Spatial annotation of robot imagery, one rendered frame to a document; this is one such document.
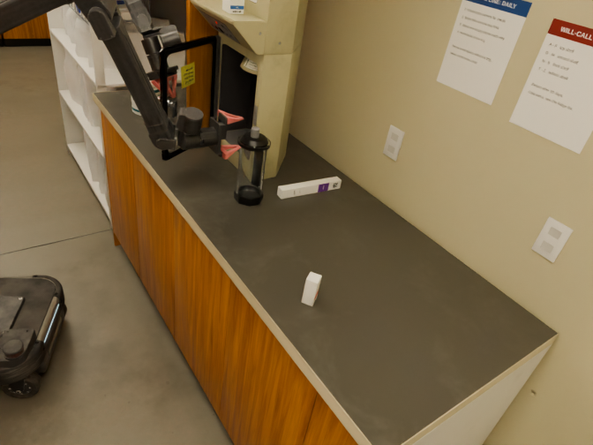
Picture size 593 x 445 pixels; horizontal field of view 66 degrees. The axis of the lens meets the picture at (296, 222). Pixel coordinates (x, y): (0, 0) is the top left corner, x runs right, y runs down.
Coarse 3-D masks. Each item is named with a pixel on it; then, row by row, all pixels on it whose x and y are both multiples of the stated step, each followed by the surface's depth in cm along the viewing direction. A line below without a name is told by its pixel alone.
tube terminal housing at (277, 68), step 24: (264, 0) 139; (288, 0) 140; (288, 24) 144; (240, 48) 156; (264, 48) 144; (288, 48) 149; (264, 72) 149; (288, 72) 155; (264, 96) 154; (288, 96) 164; (264, 120) 160; (288, 120) 178
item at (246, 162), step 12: (240, 156) 150; (252, 156) 148; (264, 156) 150; (240, 168) 152; (252, 168) 150; (264, 168) 153; (240, 180) 154; (252, 180) 153; (240, 192) 156; (252, 192) 156
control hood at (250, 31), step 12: (192, 0) 152; (204, 0) 153; (216, 0) 156; (216, 12) 141; (228, 24) 140; (240, 24) 135; (252, 24) 138; (264, 24) 140; (240, 36) 141; (252, 36) 140; (264, 36) 142; (252, 48) 142
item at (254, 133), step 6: (246, 132) 150; (252, 132) 147; (258, 132) 147; (240, 138) 149; (246, 138) 147; (252, 138) 147; (258, 138) 148; (264, 138) 149; (246, 144) 146; (252, 144) 146; (258, 144) 146; (264, 144) 147
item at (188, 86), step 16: (208, 48) 164; (160, 64) 145; (176, 64) 151; (192, 64) 159; (208, 64) 167; (160, 80) 148; (176, 80) 154; (192, 80) 162; (208, 80) 171; (176, 96) 157; (192, 96) 166; (208, 96) 175; (176, 112) 161; (208, 112) 179; (176, 144) 168
